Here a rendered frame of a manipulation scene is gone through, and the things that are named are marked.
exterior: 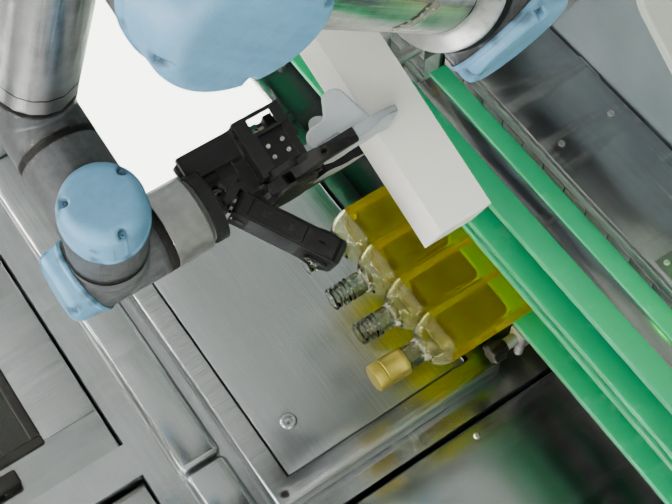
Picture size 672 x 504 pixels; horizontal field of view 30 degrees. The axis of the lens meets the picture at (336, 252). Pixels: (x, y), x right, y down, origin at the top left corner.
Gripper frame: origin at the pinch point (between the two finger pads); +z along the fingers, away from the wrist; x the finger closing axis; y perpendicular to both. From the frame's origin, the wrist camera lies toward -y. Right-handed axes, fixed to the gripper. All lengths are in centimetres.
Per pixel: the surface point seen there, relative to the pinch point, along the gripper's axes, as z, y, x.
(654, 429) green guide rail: 13.1, -41.3, 13.6
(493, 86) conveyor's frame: 22.3, 1.3, 18.8
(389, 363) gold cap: -4.8, -19.7, 25.9
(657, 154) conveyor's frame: 31.9, -16.0, 12.7
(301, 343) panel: -8.2, -11.5, 44.1
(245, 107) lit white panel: 6, 22, 56
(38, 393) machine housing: -39, 1, 53
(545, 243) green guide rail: 14.6, -17.8, 14.0
